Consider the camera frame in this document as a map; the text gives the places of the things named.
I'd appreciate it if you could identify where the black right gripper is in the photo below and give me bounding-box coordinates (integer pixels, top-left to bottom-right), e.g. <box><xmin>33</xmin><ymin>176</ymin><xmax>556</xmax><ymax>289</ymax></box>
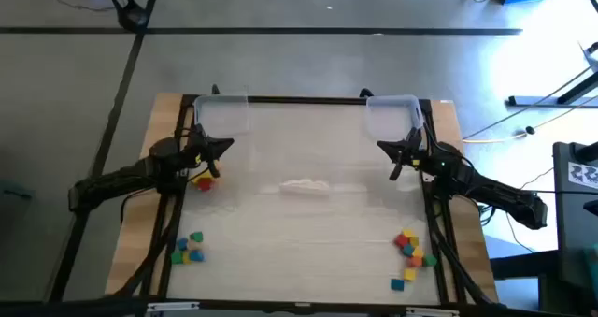
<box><xmin>376</xmin><ymin>127</ymin><xmax>434</xmax><ymax>181</ymax></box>

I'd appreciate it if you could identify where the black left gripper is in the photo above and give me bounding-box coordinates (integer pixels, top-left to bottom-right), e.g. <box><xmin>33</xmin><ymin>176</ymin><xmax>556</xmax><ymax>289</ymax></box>
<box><xmin>186</xmin><ymin>123</ymin><xmax>235</xmax><ymax>179</ymax></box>

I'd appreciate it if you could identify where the black floor strip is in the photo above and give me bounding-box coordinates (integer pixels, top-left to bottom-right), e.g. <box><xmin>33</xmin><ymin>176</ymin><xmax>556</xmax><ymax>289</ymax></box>
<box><xmin>0</xmin><ymin>25</ymin><xmax>523</xmax><ymax>36</ymax></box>
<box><xmin>44</xmin><ymin>0</ymin><xmax>163</xmax><ymax>304</ymax></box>

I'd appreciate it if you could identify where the black desk foot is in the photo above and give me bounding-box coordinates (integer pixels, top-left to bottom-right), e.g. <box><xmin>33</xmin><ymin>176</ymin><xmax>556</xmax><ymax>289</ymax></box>
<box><xmin>506</xmin><ymin>71</ymin><xmax>598</xmax><ymax>108</ymax></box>

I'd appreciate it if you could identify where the black stand foot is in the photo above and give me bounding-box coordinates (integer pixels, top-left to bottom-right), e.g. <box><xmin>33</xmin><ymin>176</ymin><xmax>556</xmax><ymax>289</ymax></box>
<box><xmin>99</xmin><ymin>0</ymin><xmax>151</xmax><ymax>32</ymax></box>

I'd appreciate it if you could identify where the black cabinet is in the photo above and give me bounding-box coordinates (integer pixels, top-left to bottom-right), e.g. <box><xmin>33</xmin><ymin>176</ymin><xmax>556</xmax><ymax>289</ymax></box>
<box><xmin>552</xmin><ymin>140</ymin><xmax>598</xmax><ymax>317</ymax></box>

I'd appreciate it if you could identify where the white printed label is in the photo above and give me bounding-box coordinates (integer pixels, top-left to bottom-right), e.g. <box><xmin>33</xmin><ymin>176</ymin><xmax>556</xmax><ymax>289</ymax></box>
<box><xmin>567</xmin><ymin>161</ymin><xmax>598</xmax><ymax>191</ymax></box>

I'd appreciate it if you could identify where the yellow cable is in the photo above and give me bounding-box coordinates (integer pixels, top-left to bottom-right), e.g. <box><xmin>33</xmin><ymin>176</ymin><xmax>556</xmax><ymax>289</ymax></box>
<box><xmin>462</xmin><ymin>92</ymin><xmax>598</xmax><ymax>145</ymax></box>

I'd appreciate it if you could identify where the black table frame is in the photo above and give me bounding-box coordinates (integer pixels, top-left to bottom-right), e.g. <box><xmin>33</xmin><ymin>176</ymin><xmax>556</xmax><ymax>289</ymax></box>
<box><xmin>156</xmin><ymin>94</ymin><xmax>471</xmax><ymax>308</ymax></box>

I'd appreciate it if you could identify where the black cable bundle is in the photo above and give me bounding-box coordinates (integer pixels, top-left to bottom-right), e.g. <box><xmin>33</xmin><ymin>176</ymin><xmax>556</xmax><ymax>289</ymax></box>
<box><xmin>114</xmin><ymin>185</ymin><xmax>188</xmax><ymax>300</ymax></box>
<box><xmin>429</xmin><ymin>199</ymin><xmax>499</xmax><ymax>307</ymax></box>

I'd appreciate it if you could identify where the silver metal bracket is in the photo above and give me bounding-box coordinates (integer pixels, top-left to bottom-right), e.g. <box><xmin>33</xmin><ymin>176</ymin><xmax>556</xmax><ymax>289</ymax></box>
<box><xmin>146</xmin><ymin>300</ymin><xmax>201</xmax><ymax>313</ymax></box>
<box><xmin>405</xmin><ymin>307</ymin><xmax>462</xmax><ymax>317</ymax></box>

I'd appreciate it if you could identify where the black frame rail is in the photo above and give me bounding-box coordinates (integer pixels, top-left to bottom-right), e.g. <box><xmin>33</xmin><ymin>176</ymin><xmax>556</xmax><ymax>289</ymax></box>
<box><xmin>0</xmin><ymin>296</ymin><xmax>598</xmax><ymax>317</ymax></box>

